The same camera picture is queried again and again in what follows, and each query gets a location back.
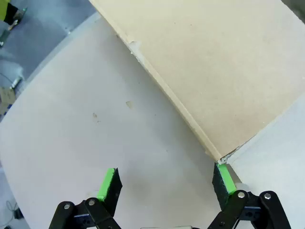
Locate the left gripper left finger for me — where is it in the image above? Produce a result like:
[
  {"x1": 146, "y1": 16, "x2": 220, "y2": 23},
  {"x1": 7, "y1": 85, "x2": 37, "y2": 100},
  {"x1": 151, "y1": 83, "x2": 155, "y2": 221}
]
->
[{"x1": 49, "y1": 167, "x2": 123, "y2": 229}]

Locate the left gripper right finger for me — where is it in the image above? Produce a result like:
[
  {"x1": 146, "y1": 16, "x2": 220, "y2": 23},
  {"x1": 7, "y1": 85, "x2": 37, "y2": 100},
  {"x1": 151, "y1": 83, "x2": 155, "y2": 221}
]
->
[{"x1": 207, "y1": 163, "x2": 293, "y2": 229}]

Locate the small open cardboard box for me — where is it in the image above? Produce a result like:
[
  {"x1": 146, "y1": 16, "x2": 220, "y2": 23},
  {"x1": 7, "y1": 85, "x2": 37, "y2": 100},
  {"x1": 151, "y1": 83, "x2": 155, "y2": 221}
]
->
[{"x1": 0, "y1": 86, "x2": 18, "y2": 118}]

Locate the yellow-green garment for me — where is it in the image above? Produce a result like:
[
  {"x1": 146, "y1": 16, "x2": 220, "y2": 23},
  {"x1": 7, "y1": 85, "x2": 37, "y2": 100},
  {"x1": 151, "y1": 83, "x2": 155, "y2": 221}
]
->
[{"x1": 0, "y1": 0, "x2": 12, "y2": 21}]

